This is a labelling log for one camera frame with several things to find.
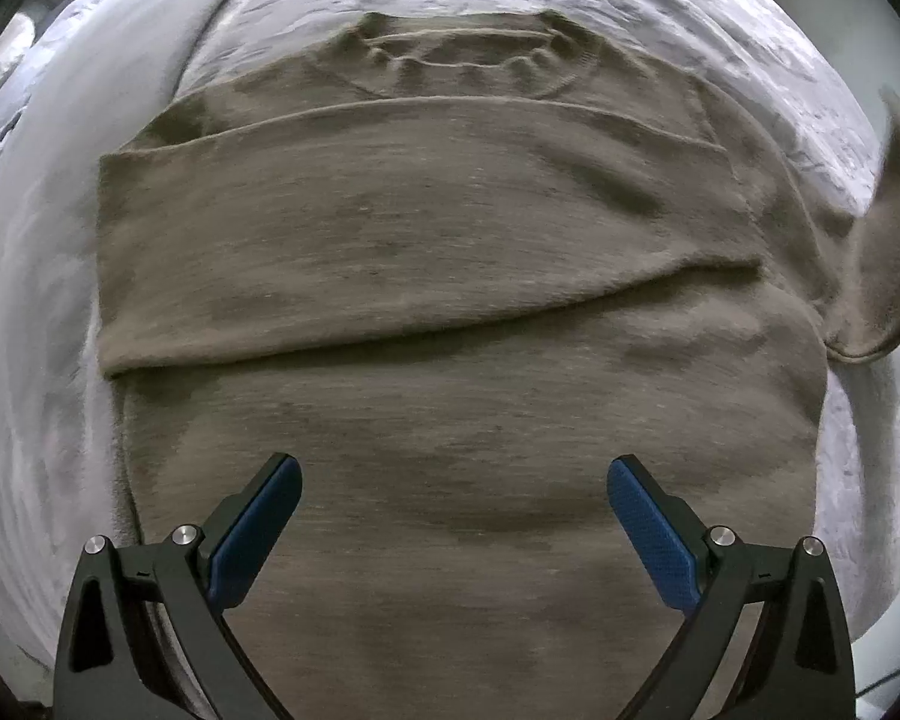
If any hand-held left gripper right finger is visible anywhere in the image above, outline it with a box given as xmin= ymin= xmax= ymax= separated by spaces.
xmin=606 ymin=454 xmax=856 ymax=720

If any grey embossed blanket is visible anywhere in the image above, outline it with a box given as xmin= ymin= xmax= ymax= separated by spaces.
xmin=0 ymin=0 xmax=900 ymax=695

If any black cable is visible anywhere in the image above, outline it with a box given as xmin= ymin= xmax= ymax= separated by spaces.
xmin=855 ymin=658 xmax=900 ymax=700

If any taupe knit sweater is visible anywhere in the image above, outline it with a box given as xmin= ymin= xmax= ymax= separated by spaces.
xmin=94 ymin=9 xmax=900 ymax=720

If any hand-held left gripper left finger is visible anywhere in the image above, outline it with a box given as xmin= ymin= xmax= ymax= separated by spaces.
xmin=54 ymin=453 xmax=303 ymax=720

